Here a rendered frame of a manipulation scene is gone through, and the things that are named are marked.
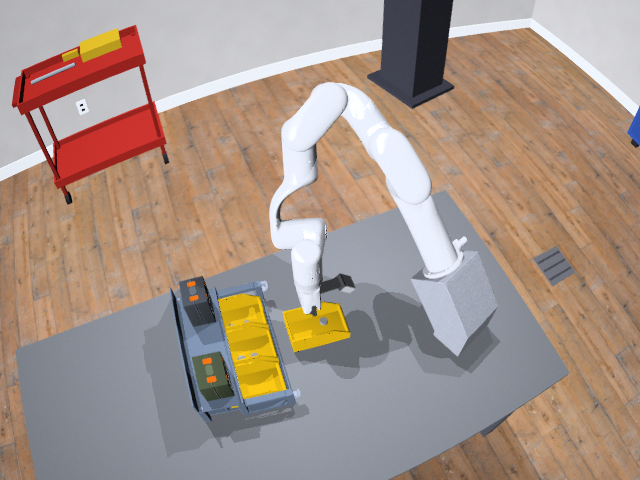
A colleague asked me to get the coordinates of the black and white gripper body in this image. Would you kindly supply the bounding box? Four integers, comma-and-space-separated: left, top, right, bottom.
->
295, 284, 322, 314

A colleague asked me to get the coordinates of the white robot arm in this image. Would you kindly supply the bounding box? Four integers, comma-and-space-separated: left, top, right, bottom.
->
270, 82, 467, 294

